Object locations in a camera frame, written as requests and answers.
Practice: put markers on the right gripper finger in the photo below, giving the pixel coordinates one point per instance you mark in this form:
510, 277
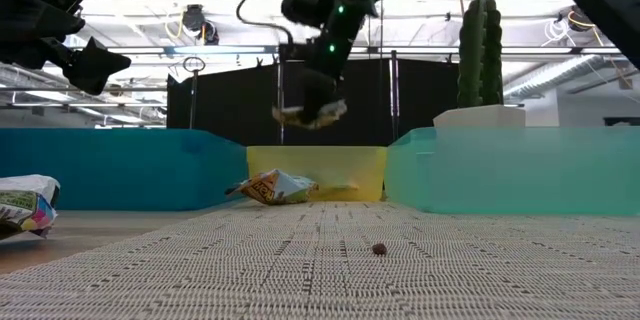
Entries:
317, 95

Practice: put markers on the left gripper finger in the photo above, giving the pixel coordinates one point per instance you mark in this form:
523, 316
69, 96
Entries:
95, 67

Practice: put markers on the silver blue granola bar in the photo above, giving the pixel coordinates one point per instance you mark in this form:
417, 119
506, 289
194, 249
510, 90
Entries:
25, 205

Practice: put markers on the yellow plastic tray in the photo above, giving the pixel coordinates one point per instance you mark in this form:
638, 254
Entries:
350, 170

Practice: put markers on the black partition screen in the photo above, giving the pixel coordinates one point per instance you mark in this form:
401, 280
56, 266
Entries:
225, 105

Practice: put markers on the blue plastic tray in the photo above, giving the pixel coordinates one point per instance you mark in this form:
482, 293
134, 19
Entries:
125, 170

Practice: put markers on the green cactus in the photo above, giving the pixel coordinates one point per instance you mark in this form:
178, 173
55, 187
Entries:
480, 60

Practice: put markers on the white hexagonal pot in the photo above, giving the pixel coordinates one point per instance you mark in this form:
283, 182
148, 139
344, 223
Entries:
480, 116

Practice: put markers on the small brown crumb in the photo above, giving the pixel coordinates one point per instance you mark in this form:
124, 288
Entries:
379, 249

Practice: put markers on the grey woven mat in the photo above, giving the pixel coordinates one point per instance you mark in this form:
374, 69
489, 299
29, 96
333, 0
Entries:
320, 280

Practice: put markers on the green plastic tray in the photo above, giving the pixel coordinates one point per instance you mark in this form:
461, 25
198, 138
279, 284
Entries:
500, 175

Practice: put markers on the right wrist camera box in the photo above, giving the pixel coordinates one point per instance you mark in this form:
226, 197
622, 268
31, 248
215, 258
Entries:
302, 2

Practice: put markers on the black overhead camera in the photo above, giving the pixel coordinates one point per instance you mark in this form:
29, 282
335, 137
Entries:
194, 17

